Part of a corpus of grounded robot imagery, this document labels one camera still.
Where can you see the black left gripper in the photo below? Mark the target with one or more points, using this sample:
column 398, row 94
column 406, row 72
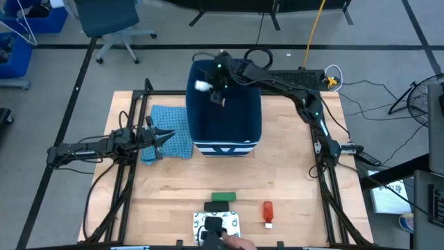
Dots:
column 147, row 133

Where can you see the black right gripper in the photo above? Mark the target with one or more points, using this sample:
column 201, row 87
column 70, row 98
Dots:
column 222, row 74

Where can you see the white gauze roll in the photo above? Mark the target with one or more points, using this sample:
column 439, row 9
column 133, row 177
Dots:
column 202, row 85

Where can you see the green rectangular box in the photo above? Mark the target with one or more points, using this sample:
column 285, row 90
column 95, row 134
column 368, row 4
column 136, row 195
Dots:
column 223, row 196

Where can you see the white packet with dark print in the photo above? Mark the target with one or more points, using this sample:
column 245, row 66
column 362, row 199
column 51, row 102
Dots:
column 232, row 218

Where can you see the red bottle with white cap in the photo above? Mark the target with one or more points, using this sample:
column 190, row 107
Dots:
column 267, row 212

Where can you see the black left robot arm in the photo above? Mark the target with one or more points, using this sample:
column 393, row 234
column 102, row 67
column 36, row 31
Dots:
column 86, row 147

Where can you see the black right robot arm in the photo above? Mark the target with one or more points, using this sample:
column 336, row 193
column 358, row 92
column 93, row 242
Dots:
column 314, row 107

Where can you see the navy fabric basket striped base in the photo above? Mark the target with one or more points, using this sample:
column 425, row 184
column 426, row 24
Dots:
column 225, row 121

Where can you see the large blue storage bin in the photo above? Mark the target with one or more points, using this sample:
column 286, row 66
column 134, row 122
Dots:
column 48, row 22

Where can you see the small blue storage bin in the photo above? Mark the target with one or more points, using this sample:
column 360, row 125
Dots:
column 19, row 59

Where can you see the blue patterned cloth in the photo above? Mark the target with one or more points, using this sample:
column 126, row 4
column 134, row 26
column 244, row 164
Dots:
column 177, row 121

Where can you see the black perforated metal plate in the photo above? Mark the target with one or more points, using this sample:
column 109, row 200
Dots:
column 307, row 78

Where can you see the black table stand legs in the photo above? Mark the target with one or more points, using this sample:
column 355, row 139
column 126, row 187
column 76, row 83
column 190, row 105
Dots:
column 274, row 14

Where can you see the black handheld device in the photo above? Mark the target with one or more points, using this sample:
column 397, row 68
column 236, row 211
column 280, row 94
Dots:
column 213, row 224

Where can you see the yellow plug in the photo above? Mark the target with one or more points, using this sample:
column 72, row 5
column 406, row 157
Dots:
column 331, row 82

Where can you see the person's hand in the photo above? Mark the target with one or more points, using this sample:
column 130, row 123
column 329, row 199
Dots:
column 239, row 243

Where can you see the blue office chair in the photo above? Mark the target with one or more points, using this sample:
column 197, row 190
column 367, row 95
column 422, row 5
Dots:
column 107, row 15

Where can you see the grey cart base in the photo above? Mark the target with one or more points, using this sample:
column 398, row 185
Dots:
column 15, row 84

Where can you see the black caster object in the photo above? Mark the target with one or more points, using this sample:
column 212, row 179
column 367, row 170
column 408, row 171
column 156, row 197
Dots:
column 5, row 116

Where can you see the black remote-like device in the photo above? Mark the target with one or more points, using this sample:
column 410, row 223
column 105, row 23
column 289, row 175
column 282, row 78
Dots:
column 368, row 158

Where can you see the white printed booklet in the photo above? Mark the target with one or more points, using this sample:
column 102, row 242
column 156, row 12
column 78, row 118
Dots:
column 388, row 199

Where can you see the black floor fan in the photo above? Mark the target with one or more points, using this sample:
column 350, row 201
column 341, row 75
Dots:
column 421, row 100

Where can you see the blue and white round object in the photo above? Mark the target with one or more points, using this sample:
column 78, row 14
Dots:
column 406, row 222

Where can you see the black metal table frame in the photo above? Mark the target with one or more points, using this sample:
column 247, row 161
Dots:
column 163, row 92

